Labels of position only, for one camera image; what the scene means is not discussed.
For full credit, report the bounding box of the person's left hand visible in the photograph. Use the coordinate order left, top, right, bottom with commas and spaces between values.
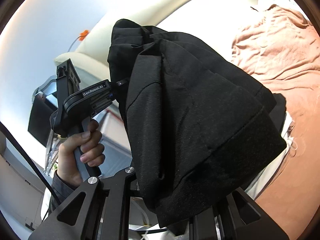
56, 120, 106, 187

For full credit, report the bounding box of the black monitor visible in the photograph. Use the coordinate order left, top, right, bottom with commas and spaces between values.
27, 79, 60, 147

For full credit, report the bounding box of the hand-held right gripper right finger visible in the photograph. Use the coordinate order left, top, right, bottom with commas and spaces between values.
212, 187, 288, 240

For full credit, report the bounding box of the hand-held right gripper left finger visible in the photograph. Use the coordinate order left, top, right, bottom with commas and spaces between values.
28, 166, 140, 240

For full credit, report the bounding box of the black jacket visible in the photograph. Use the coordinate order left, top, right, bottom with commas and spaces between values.
107, 18, 287, 237

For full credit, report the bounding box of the salmon bed sheet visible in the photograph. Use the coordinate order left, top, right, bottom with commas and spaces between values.
230, 4, 320, 228

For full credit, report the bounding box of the white cloth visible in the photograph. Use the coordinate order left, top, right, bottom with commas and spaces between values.
246, 112, 298, 200

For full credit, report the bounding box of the grey white cabinet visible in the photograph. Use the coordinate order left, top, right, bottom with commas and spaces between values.
96, 111, 133, 172

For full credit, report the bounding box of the cream padded headboard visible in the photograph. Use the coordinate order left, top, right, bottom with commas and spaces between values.
55, 0, 260, 63

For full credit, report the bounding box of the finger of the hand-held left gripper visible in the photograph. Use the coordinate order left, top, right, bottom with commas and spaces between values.
109, 78, 130, 88

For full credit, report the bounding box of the person's left forearm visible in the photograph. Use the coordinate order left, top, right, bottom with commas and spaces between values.
49, 170, 83, 213

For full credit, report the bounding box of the white duvet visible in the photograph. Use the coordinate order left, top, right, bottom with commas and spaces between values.
257, 0, 298, 12

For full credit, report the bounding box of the black cable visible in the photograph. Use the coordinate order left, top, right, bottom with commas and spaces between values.
0, 122, 60, 205

